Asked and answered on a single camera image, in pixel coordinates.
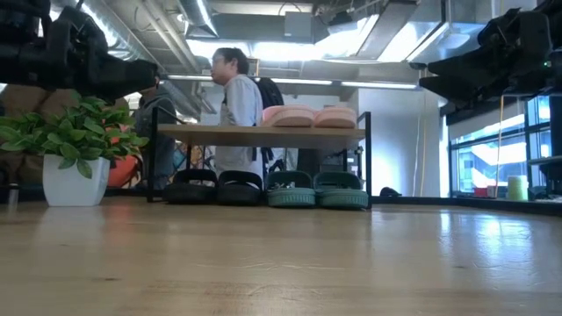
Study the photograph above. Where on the light green cup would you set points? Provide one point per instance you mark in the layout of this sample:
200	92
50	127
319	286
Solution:
517	188

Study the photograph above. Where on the small red container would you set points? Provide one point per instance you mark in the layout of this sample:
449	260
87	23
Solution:
480	192

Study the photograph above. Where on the black slide sandal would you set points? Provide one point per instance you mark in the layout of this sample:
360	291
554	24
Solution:
191	193
239	195

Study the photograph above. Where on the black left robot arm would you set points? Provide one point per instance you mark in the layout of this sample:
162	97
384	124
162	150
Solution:
26	61

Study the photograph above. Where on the black backpack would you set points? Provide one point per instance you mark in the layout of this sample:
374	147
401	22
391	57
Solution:
270	92

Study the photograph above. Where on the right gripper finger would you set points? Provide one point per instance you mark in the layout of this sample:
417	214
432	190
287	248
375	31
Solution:
448	90
461	66

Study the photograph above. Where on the green plant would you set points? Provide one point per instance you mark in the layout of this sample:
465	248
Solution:
74	175

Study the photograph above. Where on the wooden shelf with black frame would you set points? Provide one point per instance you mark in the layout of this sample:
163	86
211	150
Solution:
263	135

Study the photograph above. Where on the black articulated stand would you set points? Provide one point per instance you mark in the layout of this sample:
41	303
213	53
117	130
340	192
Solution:
274	162

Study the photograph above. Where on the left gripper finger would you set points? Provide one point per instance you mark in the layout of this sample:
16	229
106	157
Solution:
131	79

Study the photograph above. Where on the pink slide sandal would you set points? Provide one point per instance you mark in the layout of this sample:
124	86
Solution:
287	117
336	118

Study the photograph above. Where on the orange bag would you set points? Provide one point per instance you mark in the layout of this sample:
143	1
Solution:
123	171

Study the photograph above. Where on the dark equipment stack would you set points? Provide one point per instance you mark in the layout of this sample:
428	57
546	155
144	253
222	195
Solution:
329	160

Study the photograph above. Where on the green slide sandal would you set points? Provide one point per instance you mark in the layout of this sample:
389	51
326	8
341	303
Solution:
341	197
290	195

